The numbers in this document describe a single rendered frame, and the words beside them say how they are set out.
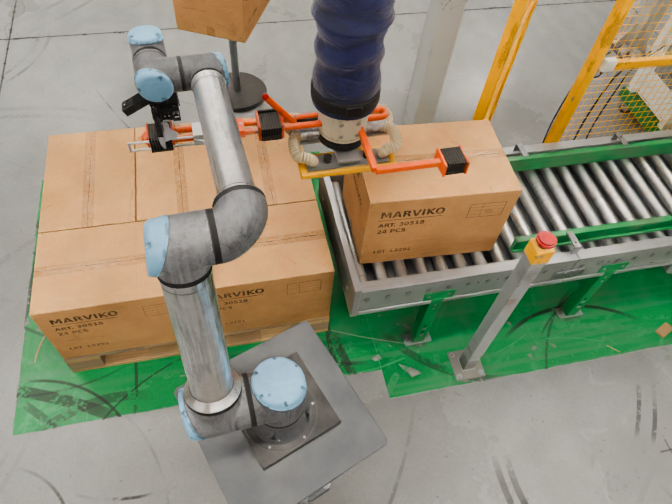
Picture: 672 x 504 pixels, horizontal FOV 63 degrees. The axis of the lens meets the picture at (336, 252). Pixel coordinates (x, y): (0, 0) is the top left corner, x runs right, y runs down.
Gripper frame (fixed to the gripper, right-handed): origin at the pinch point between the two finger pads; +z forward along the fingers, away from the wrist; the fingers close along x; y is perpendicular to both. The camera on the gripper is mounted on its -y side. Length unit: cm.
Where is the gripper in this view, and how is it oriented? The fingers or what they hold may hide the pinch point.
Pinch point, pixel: (162, 136)
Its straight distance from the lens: 186.9
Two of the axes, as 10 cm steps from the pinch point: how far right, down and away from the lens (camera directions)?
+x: -2.1, -8.1, 5.5
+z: -0.7, 5.8, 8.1
